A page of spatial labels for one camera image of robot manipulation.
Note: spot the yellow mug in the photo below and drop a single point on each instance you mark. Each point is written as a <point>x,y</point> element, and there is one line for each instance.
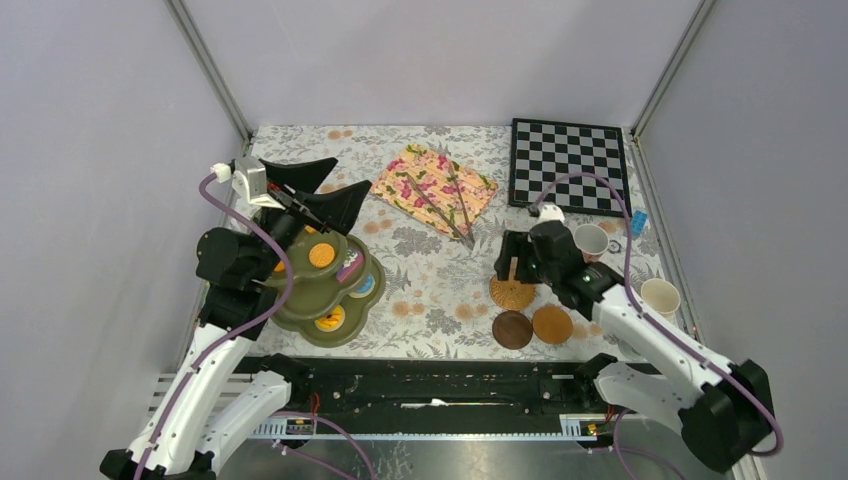
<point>662,296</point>

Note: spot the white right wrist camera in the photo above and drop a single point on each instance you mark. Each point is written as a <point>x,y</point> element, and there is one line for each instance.
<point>546,212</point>

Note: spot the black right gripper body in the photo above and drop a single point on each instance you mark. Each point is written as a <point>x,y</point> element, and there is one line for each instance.
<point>528,269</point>

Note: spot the woven rattan coaster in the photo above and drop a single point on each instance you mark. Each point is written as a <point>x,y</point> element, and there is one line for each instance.
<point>511,294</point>

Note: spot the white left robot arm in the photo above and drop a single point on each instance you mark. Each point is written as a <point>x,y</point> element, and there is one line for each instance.
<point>185,438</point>

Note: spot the floral tablecloth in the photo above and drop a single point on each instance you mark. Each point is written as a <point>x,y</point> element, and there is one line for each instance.
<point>436,302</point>

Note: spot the green tiered dessert stand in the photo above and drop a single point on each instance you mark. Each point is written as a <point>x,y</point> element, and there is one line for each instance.
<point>316,291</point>

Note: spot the aluminium corner post left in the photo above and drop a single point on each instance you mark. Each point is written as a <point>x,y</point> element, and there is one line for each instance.
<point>193,37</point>

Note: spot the round waffle biscuit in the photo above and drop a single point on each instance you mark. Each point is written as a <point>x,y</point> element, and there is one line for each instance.
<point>321,255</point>

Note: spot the aluminium corner post right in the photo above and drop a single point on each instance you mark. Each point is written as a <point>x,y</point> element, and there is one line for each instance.
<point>693,28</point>

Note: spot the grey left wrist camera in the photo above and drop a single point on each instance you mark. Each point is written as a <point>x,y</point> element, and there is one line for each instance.
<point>248,177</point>

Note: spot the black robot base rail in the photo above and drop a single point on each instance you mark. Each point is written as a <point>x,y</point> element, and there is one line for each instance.
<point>447,398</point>

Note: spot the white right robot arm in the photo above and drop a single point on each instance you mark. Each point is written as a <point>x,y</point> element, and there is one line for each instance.
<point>723,411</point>

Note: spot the blue toy brick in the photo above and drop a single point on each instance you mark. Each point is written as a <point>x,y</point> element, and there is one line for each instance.
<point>639,221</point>

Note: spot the aluminium corner post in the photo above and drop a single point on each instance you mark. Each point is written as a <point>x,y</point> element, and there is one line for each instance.
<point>193,37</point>
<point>693,28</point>

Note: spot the floral serving tray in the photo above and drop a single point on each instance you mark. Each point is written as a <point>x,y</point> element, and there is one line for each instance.
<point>434,189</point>

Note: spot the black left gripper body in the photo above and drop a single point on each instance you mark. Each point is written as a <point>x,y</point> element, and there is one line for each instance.
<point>285,225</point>

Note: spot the blue donut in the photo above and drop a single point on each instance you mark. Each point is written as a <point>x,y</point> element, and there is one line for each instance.
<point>365,288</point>

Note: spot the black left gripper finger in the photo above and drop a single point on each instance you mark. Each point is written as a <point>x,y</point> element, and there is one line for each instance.
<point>304,177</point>
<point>334,211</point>

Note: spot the light brown wooden coaster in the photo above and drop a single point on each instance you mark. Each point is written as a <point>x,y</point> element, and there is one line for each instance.
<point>552,325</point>

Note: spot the black grey chessboard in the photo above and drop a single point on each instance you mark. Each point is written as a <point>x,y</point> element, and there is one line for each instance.
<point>592,155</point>

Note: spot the dark brown wooden coaster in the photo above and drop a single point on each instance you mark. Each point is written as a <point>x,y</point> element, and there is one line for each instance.
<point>512,330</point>

